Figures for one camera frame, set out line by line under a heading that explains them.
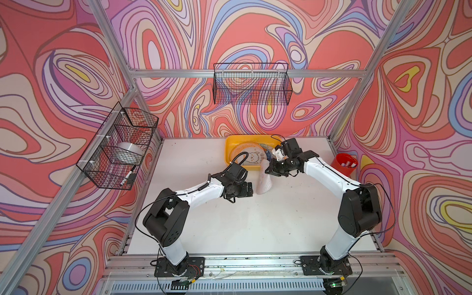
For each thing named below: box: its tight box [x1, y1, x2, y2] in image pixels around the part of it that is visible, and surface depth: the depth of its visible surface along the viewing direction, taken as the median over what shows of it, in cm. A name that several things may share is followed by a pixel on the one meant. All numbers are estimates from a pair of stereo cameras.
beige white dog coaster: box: [240, 146, 268, 166], surface depth 109 cm
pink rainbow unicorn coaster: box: [256, 159, 273, 195], surface depth 88 cm
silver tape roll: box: [111, 141, 144, 166], surface depth 73 cm
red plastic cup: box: [330, 153, 358, 178], surface depth 95 cm
